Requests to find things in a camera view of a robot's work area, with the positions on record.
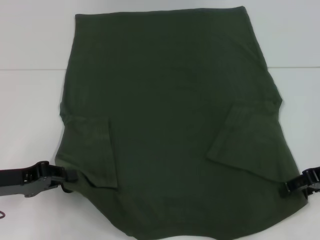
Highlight dark green t-shirt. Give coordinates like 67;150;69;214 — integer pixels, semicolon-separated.
55;6;310;240

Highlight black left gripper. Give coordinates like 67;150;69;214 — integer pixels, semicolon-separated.
0;161;79;200

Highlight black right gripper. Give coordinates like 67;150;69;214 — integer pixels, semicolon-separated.
278;165;320;200

